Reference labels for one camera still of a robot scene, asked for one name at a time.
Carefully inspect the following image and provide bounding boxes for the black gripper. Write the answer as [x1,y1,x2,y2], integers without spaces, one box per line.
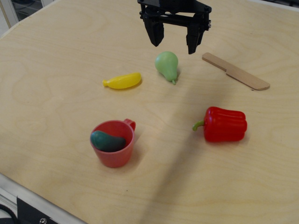
[138,0,212,55]

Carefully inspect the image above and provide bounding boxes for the red plastic cup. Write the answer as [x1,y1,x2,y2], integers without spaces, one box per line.
[90,119,136,168]

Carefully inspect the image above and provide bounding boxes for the light green toy pear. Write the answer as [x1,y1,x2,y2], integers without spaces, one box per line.
[155,51,178,85]

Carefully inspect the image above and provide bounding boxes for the yellow toy banana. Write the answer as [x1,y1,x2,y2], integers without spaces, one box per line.
[102,72,142,89]

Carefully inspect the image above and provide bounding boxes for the wooden toy knife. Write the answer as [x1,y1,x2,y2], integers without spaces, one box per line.
[202,52,270,91]

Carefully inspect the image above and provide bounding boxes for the red toy bell pepper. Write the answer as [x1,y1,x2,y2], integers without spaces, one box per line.
[192,106,247,142]

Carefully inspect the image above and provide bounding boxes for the aluminium table edge rail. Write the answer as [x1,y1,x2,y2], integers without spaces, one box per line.
[0,174,85,224]

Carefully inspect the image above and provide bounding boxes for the black metal bracket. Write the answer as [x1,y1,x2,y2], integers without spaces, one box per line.
[17,198,57,224]

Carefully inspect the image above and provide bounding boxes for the black cable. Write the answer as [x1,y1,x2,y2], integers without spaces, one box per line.
[0,203,19,224]

